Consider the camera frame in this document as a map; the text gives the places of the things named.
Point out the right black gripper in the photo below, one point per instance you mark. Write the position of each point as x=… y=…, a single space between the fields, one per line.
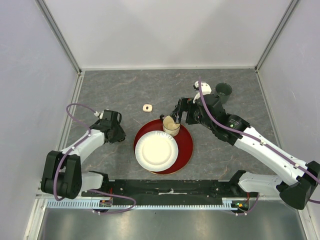
x=185 y=104

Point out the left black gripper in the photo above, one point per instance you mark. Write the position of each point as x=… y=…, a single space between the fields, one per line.
x=120 y=134

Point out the pink earbud charging case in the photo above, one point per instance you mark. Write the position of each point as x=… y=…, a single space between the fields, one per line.
x=147 y=108

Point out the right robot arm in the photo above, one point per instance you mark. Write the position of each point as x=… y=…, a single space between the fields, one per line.
x=294 y=180

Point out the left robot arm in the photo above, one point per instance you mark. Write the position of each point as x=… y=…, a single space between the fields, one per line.
x=63 y=176

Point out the black earbud charging case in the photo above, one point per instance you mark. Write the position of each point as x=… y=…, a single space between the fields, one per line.
x=121 y=138

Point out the dark green cup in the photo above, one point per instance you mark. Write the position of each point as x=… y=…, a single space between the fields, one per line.
x=223 y=91

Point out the red round tray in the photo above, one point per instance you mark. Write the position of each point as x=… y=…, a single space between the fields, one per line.
x=184 y=141

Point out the white paper plate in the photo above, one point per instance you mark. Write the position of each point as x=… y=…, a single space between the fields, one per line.
x=156 y=151

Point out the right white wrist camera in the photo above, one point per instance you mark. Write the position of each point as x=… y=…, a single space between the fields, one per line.
x=206 y=89

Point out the beige mug black handle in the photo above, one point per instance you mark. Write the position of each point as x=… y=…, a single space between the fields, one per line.
x=169 y=126

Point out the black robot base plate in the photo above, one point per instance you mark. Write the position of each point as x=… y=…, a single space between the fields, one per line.
x=194 y=187

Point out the grey cable duct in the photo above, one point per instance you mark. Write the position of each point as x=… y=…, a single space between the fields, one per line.
x=101 y=204

